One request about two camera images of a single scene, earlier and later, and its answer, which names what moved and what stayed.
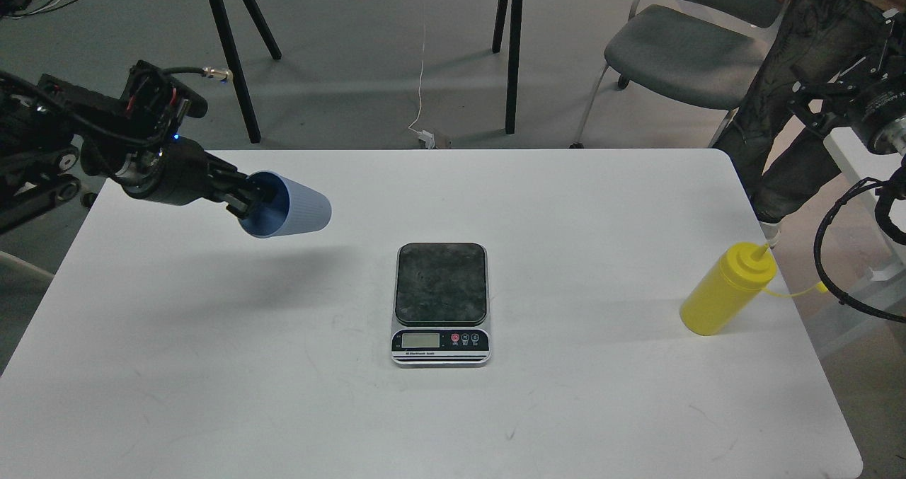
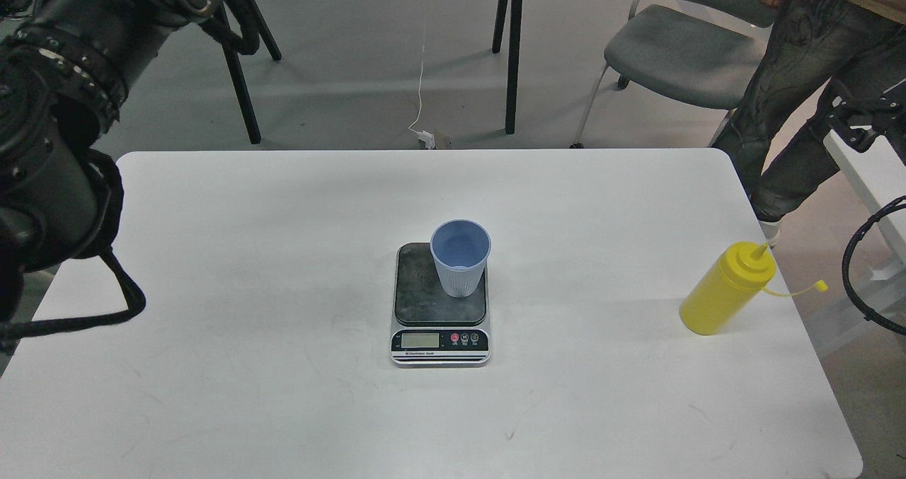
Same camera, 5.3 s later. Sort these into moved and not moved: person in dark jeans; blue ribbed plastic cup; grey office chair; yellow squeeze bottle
Moved: blue ribbed plastic cup
Not moved: person in dark jeans; grey office chair; yellow squeeze bottle
